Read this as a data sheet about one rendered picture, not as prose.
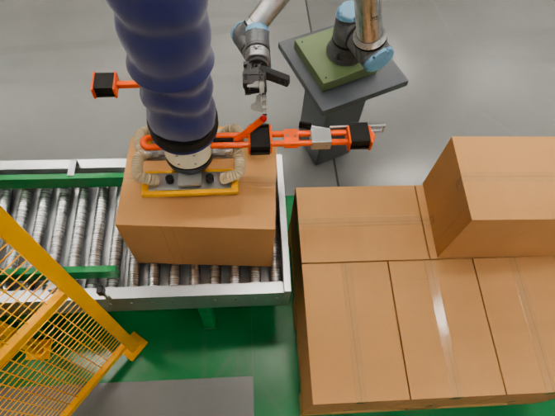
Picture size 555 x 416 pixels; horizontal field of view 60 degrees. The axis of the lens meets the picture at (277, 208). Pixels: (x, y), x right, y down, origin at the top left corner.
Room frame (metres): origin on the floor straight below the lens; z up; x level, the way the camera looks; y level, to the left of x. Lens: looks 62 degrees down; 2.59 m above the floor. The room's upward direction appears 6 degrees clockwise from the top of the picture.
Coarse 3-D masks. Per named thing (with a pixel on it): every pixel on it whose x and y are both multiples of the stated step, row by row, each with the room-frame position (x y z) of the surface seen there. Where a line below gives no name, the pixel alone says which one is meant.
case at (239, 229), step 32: (128, 160) 1.00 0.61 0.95; (224, 160) 1.05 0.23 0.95; (256, 160) 1.06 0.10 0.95; (128, 192) 0.86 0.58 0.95; (256, 192) 0.91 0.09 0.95; (128, 224) 0.73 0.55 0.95; (160, 224) 0.74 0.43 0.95; (192, 224) 0.75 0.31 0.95; (224, 224) 0.77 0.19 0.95; (256, 224) 0.78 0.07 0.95; (160, 256) 0.73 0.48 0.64; (192, 256) 0.74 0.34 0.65; (224, 256) 0.75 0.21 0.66; (256, 256) 0.76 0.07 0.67
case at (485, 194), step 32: (448, 160) 1.21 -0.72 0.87; (480, 160) 1.18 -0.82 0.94; (512, 160) 1.19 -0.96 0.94; (544, 160) 1.21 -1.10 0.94; (448, 192) 1.09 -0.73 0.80; (480, 192) 1.02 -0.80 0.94; (512, 192) 1.04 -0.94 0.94; (544, 192) 1.05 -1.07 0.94; (448, 224) 0.97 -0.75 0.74; (480, 224) 0.90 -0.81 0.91; (512, 224) 0.91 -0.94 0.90; (544, 224) 0.93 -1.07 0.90; (448, 256) 0.90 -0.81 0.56; (480, 256) 0.92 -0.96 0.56; (512, 256) 0.94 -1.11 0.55
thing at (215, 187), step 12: (228, 168) 0.92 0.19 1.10; (168, 180) 0.83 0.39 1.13; (204, 180) 0.85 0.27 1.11; (216, 180) 0.86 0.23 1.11; (144, 192) 0.78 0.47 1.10; (156, 192) 0.79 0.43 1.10; (168, 192) 0.79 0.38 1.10; (180, 192) 0.80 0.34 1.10; (192, 192) 0.80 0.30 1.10; (204, 192) 0.81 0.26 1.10; (216, 192) 0.81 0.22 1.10; (228, 192) 0.82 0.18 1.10
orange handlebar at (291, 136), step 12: (120, 84) 1.15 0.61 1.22; (132, 84) 1.16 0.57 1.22; (228, 132) 0.99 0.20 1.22; (240, 132) 0.99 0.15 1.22; (276, 132) 1.01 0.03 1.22; (288, 132) 1.01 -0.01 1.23; (300, 132) 1.02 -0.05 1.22; (336, 132) 1.04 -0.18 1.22; (372, 132) 1.05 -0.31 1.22; (144, 144) 0.90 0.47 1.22; (156, 144) 0.91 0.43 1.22; (216, 144) 0.93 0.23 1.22; (228, 144) 0.94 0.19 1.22; (240, 144) 0.94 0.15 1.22; (276, 144) 0.96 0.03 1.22; (288, 144) 0.97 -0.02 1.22; (300, 144) 0.97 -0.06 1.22; (336, 144) 0.99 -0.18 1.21
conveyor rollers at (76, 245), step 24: (24, 192) 1.01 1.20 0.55; (48, 192) 1.03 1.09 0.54; (120, 192) 1.06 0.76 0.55; (24, 216) 0.89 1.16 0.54; (96, 216) 0.92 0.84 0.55; (0, 240) 0.76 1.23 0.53; (72, 240) 0.79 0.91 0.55; (96, 240) 0.81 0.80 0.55; (120, 240) 0.82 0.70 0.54; (72, 264) 0.68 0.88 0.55; (96, 264) 0.69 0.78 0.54; (120, 264) 0.71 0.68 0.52; (192, 264) 0.74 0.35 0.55; (24, 288) 0.55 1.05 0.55
